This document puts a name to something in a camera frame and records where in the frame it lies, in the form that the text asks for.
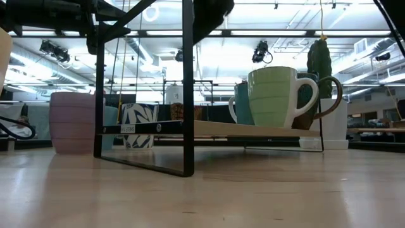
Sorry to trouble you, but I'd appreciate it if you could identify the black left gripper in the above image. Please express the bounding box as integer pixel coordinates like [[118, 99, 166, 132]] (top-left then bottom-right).
[[85, 27, 132, 55]]

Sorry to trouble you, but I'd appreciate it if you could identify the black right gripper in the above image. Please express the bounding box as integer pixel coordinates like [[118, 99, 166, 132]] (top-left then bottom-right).
[[193, 0, 235, 45]]

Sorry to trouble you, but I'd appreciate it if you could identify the white mug blue leaf print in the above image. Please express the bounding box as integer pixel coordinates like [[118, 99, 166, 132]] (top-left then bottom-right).
[[121, 103, 159, 149]]

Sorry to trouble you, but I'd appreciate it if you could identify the grey-green mug white handle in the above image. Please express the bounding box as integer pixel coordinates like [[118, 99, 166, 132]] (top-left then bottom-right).
[[228, 80, 256, 125]]

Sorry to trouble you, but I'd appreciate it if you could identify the light green mug white handle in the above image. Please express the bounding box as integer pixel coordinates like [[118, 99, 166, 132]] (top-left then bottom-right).
[[247, 66, 320, 129]]

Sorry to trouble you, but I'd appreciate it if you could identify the dark brown mug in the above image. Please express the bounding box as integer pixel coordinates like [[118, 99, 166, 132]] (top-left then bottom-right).
[[291, 72, 344, 130]]

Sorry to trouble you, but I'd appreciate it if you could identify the orange mug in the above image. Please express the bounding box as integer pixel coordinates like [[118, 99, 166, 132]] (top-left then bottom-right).
[[0, 27, 13, 93]]

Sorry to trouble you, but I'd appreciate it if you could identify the green cactus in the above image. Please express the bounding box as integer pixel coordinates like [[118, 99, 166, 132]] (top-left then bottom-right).
[[306, 38, 333, 99]]

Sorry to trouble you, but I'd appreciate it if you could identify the white hexagonal plant pot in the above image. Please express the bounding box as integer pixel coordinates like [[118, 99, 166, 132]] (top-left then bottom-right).
[[299, 98, 349, 150]]

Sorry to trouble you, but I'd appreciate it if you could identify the black ceiling-mounted camera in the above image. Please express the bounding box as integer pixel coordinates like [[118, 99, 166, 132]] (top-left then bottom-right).
[[252, 40, 273, 64], [39, 40, 71, 64]]

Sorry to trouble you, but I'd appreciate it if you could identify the lilac handleless cup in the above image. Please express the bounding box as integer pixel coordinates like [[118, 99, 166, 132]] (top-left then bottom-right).
[[49, 91, 99, 155]]

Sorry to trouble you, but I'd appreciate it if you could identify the yellow hanging cord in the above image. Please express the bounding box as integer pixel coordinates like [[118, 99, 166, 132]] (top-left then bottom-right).
[[319, 0, 327, 41]]

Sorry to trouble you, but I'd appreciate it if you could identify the black cable loop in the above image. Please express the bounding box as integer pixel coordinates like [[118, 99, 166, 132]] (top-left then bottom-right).
[[0, 115, 36, 140]]

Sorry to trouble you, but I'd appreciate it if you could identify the black metal table frame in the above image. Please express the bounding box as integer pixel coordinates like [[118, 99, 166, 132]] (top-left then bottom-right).
[[0, 136, 405, 151]]

